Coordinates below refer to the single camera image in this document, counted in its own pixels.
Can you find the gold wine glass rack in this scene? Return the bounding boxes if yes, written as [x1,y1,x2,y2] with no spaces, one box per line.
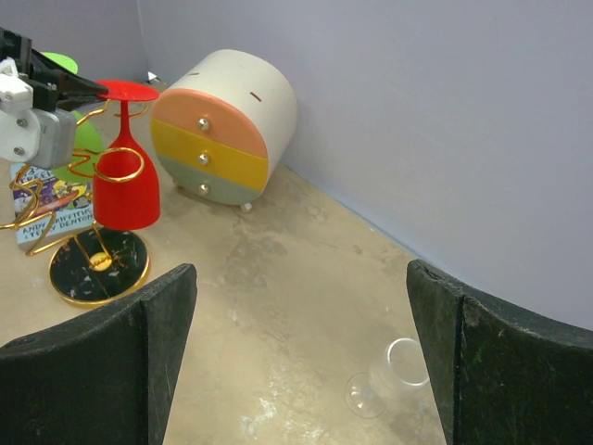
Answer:
[0,98,152,309]

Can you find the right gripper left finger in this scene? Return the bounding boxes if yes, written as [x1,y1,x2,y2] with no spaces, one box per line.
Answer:
[1,263,197,444]

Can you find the round mini drawer chest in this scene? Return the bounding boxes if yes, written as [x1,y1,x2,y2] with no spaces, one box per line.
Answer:
[150,49,297,212]

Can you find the green wine glass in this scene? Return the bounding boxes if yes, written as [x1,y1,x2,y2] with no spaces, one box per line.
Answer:
[43,52,105,183]

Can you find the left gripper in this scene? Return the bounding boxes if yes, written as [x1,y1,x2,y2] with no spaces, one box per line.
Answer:
[1,28,108,111]

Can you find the red wine glass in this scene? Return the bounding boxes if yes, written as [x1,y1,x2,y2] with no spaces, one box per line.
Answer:
[93,80,160,231]

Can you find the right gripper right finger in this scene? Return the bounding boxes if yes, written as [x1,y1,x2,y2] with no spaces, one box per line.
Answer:
[406,260,592,444]

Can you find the children's paperback book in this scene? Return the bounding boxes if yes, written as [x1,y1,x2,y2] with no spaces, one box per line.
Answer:
[10,163,95,251]

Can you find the clear plastic wine glass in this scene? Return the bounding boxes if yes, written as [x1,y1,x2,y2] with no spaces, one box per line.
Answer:
[346,337,430,419]

